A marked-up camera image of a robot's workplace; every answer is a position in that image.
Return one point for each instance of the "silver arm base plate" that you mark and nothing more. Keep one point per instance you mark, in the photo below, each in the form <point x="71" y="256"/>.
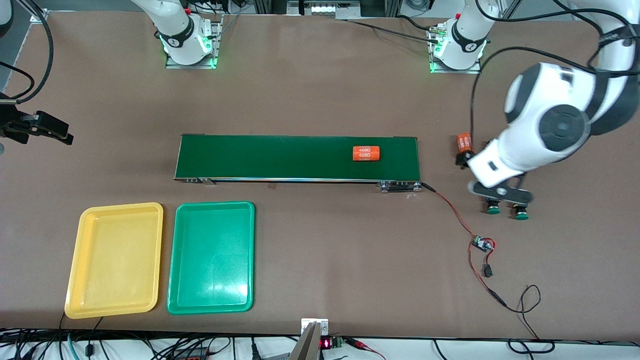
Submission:
<point x="218" y="59"/>
<point x="472" y="70"/>

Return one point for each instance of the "red test lead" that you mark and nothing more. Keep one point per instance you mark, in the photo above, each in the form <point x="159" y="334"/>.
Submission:
<point x="352" y="342"/>

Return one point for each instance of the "orange 4680 battery cylinder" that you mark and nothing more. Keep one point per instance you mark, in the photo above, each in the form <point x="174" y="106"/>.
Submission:
<point x="464" y="142"/>
<point x="366" y="153"/>

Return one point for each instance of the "silver camera mount bracket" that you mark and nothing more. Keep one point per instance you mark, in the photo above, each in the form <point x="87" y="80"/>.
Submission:
<point x="307" y="345"/>

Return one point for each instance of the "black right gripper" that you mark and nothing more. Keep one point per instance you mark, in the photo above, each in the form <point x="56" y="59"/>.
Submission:
<point x="11" y="124"/>

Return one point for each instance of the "small black plug connector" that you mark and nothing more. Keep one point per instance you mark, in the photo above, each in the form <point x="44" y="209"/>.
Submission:
<point x="487" y="271"/>

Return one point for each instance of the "red digit display module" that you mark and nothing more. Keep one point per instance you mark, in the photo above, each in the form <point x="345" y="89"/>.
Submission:
<point x="326" y="343"/>

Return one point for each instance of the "green conveyor belt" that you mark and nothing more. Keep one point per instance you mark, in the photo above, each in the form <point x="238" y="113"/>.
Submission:
<point x="275" y="157"/>

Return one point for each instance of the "yellow plastic tray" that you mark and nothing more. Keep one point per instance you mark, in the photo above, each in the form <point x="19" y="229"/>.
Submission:
<point x="115" y="260"/>

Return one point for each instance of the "silver box with lights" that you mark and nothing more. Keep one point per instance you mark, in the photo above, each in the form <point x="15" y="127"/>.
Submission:
<point x="325" y="9"/>

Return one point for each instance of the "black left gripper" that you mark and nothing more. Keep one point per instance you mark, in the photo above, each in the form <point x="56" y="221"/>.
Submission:
<point x="462" y="159"/>

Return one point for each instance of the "green mushroom push button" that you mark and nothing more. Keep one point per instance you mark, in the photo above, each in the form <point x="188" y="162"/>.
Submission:
<point x="521" y="215"/>
<point x="493" y="210"/>

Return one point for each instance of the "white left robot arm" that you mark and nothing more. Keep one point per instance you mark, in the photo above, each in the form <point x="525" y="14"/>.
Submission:
<point x="550" y="90"/>

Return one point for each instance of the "aluminium corner bracket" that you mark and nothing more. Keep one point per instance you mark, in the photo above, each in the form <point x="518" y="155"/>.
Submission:
<point x="42" y="19"/>

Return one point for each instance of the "green plastic tray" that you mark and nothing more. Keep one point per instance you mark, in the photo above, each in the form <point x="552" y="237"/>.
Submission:
<point x="212" y="280"/>

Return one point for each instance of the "small circuit board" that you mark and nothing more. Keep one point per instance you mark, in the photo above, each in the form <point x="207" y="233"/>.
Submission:
<point x="482" y="244"/>

